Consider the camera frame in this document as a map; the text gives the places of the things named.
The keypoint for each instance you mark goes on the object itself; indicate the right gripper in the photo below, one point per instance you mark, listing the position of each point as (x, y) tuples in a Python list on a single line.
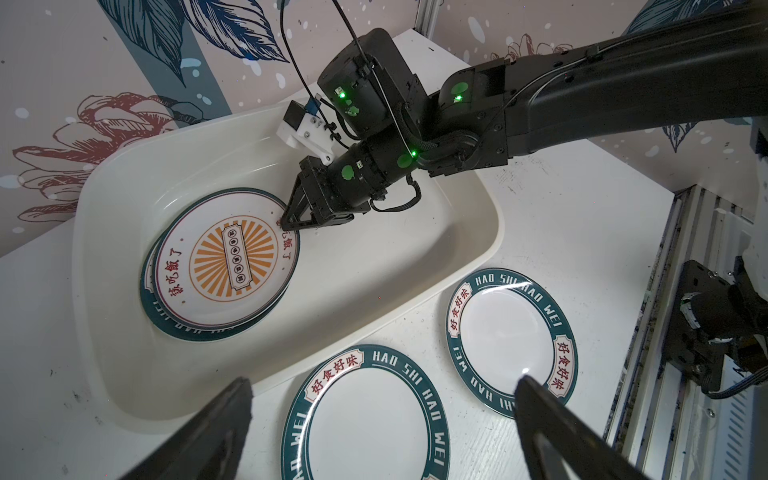
[(325, 196)]

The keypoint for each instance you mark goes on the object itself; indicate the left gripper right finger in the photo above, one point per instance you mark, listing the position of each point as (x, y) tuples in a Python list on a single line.
[(558, 445)]

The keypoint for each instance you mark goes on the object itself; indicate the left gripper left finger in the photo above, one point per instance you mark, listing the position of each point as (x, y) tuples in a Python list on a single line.
[(209, 445)]

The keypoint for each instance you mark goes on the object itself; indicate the orange sunburst plate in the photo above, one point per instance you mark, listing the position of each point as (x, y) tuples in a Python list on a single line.
[(225, 258)]

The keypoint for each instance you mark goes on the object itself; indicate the green rim plate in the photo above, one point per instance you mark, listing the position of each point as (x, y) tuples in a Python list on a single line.
[(163, 321), (369, 412), (501, 326)]

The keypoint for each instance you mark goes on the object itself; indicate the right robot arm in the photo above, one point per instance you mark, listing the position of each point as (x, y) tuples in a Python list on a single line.
[(708, 67)]

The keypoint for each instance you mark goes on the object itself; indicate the white plastic bin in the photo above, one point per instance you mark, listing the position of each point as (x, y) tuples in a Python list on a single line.
[(350, 281)]

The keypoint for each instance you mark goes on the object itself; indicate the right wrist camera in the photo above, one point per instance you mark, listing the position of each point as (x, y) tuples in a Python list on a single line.
[(301, 127)]

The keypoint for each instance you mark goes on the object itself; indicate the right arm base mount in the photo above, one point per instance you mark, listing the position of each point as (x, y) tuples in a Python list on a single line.
[(710, 318)]

